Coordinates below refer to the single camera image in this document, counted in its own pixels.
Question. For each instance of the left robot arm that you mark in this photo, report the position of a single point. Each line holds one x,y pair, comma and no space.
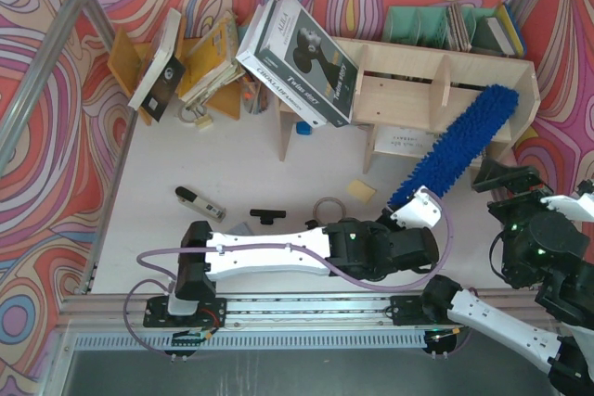
361,252

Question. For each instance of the light wooden bookshelf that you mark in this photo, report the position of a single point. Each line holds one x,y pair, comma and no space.
411,87

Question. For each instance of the blue microfiber duster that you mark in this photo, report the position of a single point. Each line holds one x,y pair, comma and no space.
461,143

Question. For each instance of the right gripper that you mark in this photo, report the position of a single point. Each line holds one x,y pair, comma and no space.
510,189

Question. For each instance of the yellow books stack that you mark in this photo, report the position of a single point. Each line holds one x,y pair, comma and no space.
211,63

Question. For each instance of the spiral bound drawing notebook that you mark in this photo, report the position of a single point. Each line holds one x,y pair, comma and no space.
405,142

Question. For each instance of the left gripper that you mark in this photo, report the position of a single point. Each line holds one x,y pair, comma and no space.
387,218

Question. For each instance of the white black leaning book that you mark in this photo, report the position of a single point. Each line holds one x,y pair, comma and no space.
160,71

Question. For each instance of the masking tape roll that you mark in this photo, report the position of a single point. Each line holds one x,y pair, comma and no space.
328,210

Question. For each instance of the yellow sticky note pad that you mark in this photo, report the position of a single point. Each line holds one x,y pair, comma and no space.
361,191

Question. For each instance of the blue pencil sharpener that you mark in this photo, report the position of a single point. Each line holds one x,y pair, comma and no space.
303,128

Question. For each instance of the orange wooden book stand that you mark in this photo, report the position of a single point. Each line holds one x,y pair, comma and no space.
124,63

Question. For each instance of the yellow grey calculator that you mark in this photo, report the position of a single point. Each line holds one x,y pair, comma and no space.
241,229

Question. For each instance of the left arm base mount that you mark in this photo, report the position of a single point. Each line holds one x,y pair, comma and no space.
209,314

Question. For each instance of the green desk organizer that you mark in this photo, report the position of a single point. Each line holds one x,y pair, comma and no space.
456,28

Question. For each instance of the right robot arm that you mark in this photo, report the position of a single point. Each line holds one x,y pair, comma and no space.
548,316

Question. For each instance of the white black marker pen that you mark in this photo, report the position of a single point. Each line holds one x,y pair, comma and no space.
311,224

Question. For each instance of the blue yellow book in organizer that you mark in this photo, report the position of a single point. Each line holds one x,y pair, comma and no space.
511,28

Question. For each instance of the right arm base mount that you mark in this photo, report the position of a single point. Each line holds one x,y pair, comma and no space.
416,311

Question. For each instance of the pen cup with pencils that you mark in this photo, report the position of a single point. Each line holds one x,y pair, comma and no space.
253,96

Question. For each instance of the black T-shaped plastic part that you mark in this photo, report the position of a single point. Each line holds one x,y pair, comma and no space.
267,217

